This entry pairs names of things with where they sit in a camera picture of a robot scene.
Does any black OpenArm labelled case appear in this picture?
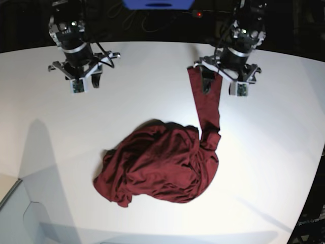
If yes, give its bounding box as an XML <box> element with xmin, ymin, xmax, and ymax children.
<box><xmin>288</xmin><ymin>153</ymin><xmax>325</xmax><ymax>243</ymax></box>

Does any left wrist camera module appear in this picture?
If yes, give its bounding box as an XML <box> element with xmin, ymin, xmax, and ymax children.
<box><xmin>236</xmin><ymin>82</ymin><xmax>249</xmax><ymax>97</ymax></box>

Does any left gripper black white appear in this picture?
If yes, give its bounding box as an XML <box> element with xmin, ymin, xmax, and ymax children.
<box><xmin>194</xmin><ymin>47</ymin><xmax>262</xmax><ymax>96</ymax></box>

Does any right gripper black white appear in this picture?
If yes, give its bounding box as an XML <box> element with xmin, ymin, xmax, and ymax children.
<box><xmin>48</xmin><ymin>43</ymin><xmax>121</xmax><ymax>93</ymax></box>

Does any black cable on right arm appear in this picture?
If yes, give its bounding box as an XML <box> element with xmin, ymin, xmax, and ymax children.
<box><xmin>95</xmin><ymin>42</ymin><xmax>115</xmax><ymax>69</ymax></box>

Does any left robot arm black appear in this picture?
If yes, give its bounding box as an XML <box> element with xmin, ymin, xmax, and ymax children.
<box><xmin>194</xmin><ymin>1</ymin><xmax>267</xmax><ymax>97</ymax></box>

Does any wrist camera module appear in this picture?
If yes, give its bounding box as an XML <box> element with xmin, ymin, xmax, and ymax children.
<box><xmin>70</xmin><ymin>80</ymin><xmax>85</xmax><ymax>94</ymax></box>
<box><xmin>236</xmin><ymin>82</ymin><xmax>249</xmax><ymax>97</ymax></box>

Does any dark red long-sleeve t-shirt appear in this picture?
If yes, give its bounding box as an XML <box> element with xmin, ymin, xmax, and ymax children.
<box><xmin>93</xmin><ymin>68</ymin><xmax>222</xmax><ymax>207</ymax></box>

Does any black power strip red light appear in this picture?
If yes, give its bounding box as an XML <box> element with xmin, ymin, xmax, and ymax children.
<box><xmin>191</xmin><ymin>10</ymin><xmax>210</xmax><ymax>18</ymax></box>

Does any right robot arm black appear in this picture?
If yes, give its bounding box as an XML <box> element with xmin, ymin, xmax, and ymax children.
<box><xmin>48</xmin><ymin>1</ymin><xmax>120</xmax><ymax>94</ymax></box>

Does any blue box at table back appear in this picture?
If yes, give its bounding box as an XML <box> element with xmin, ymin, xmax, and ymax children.
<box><xmin>122</xmin><ymin>0</ymin><xmax>194</xmax><ymax>10</ymax></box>

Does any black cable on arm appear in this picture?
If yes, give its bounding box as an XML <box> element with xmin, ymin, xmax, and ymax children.
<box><xmin>213</xmin><ymin>22</ymin><xmax>236</xmax><ymax>74</ymax></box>
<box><xmin>95</xmin><ymin>42</ymin><xmax>115</xmax><ymax>69</ymax></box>

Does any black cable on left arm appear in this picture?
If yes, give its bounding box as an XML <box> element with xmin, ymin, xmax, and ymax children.
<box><xmin>213</xmin><ymin>22</ymin><xmax>236</xmax><ymax>74</ymax></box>

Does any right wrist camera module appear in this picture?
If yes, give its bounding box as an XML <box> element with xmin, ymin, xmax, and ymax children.
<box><xmin>70</xmin><ymin>80</ymin><xmax>85</xmax><ymax>94</ymax></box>

